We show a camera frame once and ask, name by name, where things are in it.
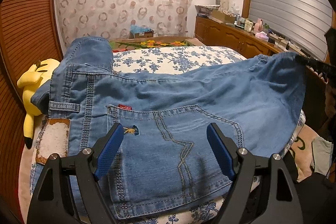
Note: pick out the blue denim pants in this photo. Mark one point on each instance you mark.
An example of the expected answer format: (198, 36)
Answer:
(170, 98)

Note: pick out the cardboard box with blue paper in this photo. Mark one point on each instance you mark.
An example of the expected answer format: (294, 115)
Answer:
(143, 34)

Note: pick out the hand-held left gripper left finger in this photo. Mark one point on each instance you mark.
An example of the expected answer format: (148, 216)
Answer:
(110, 150)

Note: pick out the white blue-flowered bed sheet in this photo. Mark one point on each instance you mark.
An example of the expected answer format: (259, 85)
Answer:
(178, 58)

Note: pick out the wooden louvred wardrobe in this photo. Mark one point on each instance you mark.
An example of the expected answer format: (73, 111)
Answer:
(26, 16)

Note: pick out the floral plush blanket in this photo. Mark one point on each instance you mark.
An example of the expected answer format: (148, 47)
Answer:
(157, 43)

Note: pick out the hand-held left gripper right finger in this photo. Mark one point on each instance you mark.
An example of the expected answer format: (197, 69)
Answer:
(220, 153)

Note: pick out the group of toiletry bottles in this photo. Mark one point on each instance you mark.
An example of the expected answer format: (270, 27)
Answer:
(246, 24)

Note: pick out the wooden sideboard cabinet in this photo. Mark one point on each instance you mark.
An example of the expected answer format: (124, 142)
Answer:
(223, 32)

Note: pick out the pink tissue box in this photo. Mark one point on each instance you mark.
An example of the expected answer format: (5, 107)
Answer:
(262, 36)

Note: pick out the yellow plush toy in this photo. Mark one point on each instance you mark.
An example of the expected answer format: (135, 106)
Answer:
(31, 77)

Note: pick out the grey-green cloth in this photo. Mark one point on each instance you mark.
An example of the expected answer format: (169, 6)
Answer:
(321, 155)

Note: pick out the open cardboard box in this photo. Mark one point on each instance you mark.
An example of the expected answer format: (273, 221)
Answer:
(220, 16)

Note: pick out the dark cloth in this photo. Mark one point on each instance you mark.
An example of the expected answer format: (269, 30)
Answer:
(315, 195)

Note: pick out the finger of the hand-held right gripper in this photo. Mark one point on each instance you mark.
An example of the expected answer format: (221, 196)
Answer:
(320, 66)

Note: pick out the white power strip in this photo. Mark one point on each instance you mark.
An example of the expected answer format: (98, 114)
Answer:
(278, 37)

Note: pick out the printed flat box stack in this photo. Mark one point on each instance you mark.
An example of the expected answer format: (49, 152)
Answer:
(206, 8)

